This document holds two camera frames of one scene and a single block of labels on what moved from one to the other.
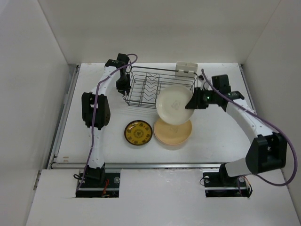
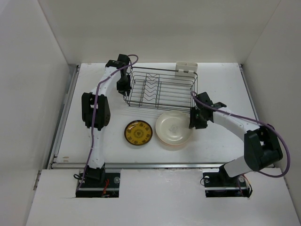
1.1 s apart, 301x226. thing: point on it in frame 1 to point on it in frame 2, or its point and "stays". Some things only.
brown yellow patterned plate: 138,133 stays
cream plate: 171,104 to 172,128
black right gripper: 195,102 to 194,122
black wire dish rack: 147,82 stays
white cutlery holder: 186,69 stays
